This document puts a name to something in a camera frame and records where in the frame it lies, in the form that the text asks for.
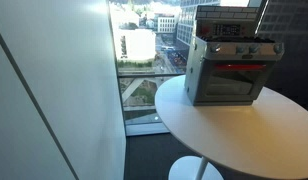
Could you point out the blue oven knob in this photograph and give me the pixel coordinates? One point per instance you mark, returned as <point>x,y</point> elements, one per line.
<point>215,48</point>
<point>241,49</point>
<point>278,48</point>
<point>254,49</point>

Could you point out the grey toy oven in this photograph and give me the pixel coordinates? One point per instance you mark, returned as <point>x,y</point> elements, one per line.
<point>194,73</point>

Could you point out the white round table base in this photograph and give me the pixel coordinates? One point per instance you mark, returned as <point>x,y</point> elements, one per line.
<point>182,170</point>

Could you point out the white table pole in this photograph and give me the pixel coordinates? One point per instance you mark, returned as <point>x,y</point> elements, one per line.
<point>201,168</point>

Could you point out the dark window shade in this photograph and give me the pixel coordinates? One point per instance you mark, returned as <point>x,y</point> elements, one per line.
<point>290,36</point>

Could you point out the grey window rail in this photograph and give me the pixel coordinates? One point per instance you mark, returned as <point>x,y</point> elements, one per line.
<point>144,75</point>

